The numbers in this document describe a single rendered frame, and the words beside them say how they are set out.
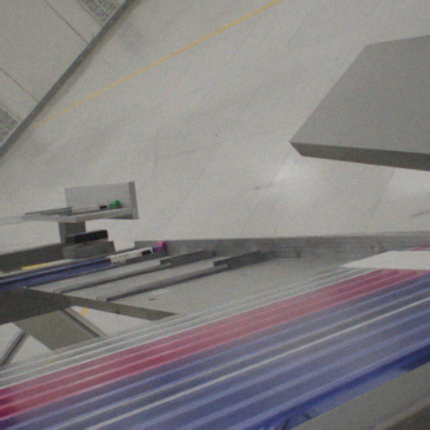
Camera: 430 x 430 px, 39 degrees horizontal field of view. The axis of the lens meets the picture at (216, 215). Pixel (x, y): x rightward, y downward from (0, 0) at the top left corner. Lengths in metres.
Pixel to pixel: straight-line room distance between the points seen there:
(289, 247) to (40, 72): 8.45
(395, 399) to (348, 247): 0.36
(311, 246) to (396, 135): 0.34
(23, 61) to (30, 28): 0.49
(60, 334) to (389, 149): 0.66
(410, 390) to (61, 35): 9.11
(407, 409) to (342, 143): 0.79
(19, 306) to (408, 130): 0.57
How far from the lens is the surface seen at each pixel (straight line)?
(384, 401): 0.20
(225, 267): 0.62
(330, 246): 0.57
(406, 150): 0.85
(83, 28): 9.42
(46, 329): 1.16
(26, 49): 9.01
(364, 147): 0.92
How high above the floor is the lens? 1.05
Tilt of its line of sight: 25 degrees down
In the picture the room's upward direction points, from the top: 47 degrees counter-clockwise
